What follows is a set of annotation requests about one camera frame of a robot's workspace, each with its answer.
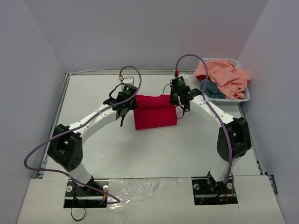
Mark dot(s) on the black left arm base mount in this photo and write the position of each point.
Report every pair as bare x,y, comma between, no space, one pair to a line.
77,196

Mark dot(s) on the white plastic laundry basket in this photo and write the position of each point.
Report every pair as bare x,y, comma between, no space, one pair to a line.
229,100

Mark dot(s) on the salmon pink t shirt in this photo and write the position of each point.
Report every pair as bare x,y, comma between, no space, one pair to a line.
224,77

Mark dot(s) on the teal blue t shirt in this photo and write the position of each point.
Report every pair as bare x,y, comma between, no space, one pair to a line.
211,89

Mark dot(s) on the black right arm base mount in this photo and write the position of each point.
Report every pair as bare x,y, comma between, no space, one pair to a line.
205,194

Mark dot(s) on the dark red t shirt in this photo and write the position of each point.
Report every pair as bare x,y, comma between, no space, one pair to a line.
200,77

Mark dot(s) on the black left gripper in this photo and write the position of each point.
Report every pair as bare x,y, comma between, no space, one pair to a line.
124,111

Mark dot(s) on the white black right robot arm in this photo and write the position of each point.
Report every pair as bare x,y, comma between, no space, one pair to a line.
233,133

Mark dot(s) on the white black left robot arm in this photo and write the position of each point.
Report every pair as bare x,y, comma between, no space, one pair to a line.
66,146

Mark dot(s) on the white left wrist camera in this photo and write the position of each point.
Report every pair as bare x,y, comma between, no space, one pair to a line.
126,79

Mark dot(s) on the crimson red t shirt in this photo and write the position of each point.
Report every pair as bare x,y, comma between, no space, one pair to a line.
154,112

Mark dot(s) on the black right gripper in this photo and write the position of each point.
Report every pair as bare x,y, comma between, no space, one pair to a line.
181,100

